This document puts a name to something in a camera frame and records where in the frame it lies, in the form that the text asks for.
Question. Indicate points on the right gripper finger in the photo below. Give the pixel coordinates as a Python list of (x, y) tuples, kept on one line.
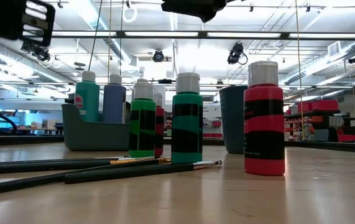
[(196, 7)]

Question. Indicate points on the small green paint bottle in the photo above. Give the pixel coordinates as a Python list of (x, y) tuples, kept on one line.
[(143, 104)]

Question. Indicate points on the small red paint bottle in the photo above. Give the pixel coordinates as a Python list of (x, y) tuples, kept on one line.
[(264, 124), (159, 113)]

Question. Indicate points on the large turquoise paint bottle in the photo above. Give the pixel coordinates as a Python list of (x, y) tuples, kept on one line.
[(87, 99)]

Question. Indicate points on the small teal paint bottle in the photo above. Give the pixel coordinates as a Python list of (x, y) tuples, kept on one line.
[(186, 124)]

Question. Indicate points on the dark blue plastic cup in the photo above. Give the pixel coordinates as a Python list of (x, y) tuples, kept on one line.
[(231, 124)]

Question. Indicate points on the large periwinkle paint bottle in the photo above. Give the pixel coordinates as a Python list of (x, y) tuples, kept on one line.
[(114, 102)]

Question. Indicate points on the teal plastic bin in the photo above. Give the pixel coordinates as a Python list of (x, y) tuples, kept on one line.
[(93, 137)]

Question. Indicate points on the black paintbrush silver ferrule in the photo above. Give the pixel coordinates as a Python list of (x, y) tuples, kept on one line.
[(56, 160), (127, 172)]

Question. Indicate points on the thick black paintbrush gold bristles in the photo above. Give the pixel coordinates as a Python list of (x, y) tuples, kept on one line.
[(40, 167)]

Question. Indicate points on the black paintbrush gold ferrule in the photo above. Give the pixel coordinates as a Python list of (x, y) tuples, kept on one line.
[(15, 184)]

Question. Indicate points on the black overhead rig bar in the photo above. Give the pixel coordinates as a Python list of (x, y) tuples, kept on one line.
[(202, 35)]

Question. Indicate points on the black ceiling device cluster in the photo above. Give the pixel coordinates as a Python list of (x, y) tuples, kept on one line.
[(38, 53)]

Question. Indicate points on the blue computer monitor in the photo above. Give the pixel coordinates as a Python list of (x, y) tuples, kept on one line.
[(12, 121)]

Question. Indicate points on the person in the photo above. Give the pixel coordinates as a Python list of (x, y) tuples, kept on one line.
[(168, 124)]

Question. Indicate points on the shelf with red bins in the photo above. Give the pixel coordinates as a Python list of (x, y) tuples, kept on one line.
[(323, 105)]

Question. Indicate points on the round black overhead camera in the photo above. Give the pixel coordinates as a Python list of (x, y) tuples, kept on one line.
[(158, 56)]

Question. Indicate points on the black aluminium table frame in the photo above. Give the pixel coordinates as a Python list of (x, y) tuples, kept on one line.
[(25, 139)]

